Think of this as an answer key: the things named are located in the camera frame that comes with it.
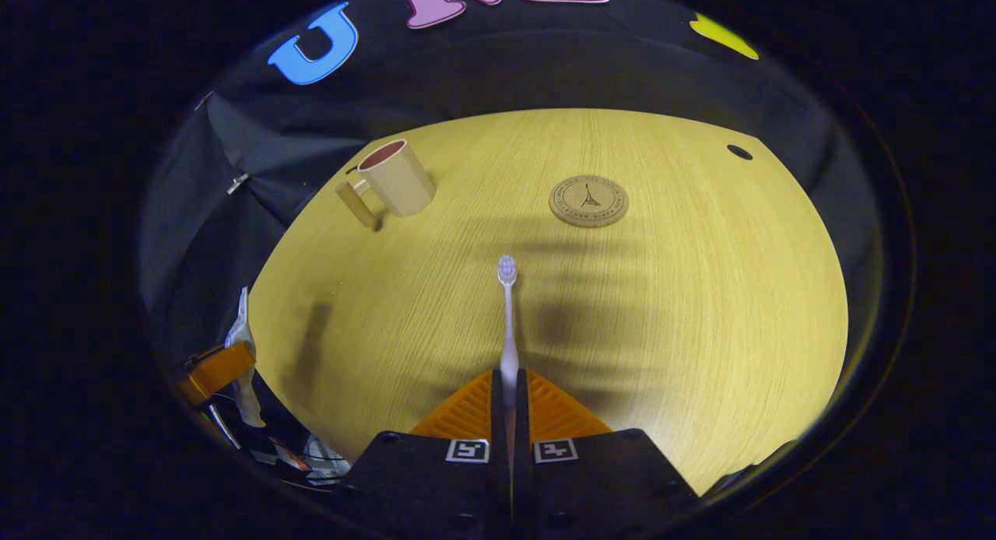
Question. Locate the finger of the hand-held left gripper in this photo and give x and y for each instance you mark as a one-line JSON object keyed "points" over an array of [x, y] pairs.
{"points": [[218, 373]]}

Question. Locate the small cloth clip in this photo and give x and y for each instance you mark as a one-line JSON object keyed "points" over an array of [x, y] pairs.
{"points": [[237, 184]]}

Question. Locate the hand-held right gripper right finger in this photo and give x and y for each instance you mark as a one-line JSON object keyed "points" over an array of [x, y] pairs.
{"points": [[521, 415]]}

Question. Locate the white toothbrush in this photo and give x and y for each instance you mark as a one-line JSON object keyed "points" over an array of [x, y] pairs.
{"points": [[507, 314]]}

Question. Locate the round cork coaster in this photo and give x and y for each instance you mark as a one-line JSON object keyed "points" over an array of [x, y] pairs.
{"points": [[589, 201]]}

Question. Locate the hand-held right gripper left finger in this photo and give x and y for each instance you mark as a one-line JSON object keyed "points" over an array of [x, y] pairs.
{"points": [[498, 415]]}

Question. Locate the black backdrop cloth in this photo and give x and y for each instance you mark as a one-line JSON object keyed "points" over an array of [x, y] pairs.
{"points": [[467, 73]]}

